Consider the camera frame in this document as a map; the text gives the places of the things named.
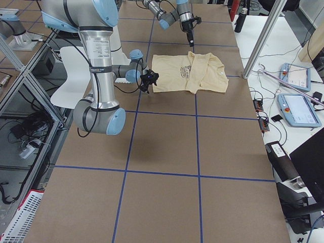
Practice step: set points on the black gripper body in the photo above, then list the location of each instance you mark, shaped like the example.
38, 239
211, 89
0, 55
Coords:
187, 26
147, 82

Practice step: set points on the beige long sleeve printed shirt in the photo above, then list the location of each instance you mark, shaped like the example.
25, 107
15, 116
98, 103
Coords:
191, 72

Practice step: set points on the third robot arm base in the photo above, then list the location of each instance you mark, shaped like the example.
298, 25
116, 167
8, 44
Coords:
12, 26

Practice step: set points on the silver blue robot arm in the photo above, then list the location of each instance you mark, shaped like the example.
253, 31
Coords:
181, 13
93, 21

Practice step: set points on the red cylinder bottle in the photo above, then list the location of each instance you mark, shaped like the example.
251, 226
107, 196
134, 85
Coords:
234, 8

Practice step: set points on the black water bottle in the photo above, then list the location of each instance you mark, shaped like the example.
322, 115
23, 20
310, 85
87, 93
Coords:
240, 20

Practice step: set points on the white plastic chair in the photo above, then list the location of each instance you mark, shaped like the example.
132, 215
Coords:
78, 78

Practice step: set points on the far blue teach pendant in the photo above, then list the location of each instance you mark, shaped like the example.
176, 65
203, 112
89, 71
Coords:
296, 76

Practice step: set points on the blue teach pendant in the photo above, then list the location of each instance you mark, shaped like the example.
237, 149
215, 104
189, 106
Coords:
297, 111
296, 76

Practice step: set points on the metal reacher grabber tool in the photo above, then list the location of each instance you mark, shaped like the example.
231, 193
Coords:
263, 70

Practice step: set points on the near blue teach pendant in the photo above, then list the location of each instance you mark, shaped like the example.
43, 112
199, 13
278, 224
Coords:
297, 111

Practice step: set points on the white power strip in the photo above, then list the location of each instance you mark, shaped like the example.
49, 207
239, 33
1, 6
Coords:
29, 149

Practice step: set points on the black computer monitor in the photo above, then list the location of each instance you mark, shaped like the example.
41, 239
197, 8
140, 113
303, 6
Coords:
308, 162

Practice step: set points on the black desk device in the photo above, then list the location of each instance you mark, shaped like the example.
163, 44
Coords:
299, 208

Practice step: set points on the white perforated basket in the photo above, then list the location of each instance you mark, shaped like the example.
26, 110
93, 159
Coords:
23, 218

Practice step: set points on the aluminium frame post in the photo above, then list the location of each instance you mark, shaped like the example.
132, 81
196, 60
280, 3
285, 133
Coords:
266, 31

